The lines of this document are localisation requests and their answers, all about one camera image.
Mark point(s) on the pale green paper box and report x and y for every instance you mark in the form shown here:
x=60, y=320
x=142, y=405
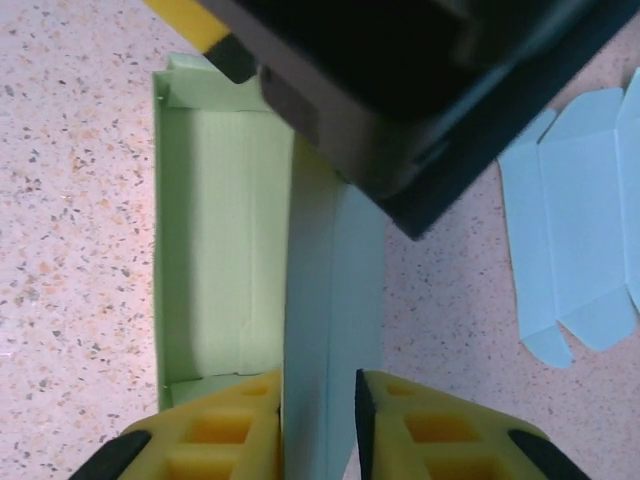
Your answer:
x=225, y=225

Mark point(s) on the pale blue paper box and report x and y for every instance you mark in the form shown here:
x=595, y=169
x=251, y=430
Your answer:
x=580, y=225

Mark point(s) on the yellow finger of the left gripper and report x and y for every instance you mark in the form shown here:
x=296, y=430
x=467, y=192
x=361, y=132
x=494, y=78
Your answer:
x=210, y=35

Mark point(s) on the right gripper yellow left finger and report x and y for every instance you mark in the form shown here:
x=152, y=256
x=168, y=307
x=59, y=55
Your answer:
x=215, y=430

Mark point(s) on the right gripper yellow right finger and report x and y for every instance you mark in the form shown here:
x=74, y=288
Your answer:
x=450, y=430

